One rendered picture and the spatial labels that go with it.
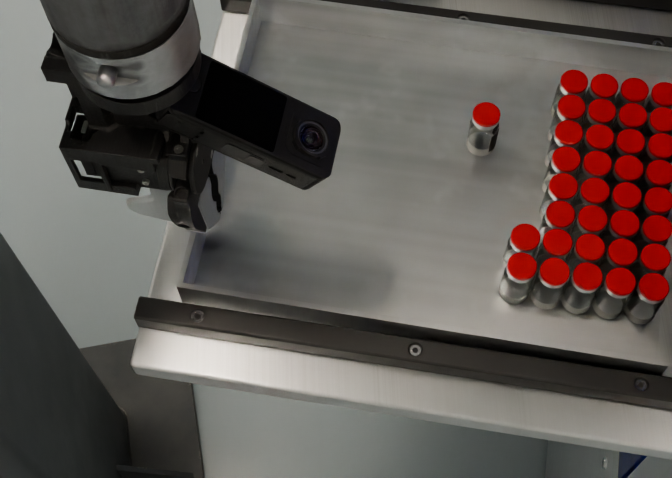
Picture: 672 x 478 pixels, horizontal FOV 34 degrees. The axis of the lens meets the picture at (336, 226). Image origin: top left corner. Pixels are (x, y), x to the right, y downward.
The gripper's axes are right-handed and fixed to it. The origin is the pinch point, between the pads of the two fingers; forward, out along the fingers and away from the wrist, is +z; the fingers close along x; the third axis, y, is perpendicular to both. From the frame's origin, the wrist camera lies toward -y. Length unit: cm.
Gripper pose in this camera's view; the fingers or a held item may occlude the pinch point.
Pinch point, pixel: (215, 214)
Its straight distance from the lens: 79.6
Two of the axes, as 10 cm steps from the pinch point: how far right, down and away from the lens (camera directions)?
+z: 0.2, 4.4, 9.0
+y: -9.9, -1.4, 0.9
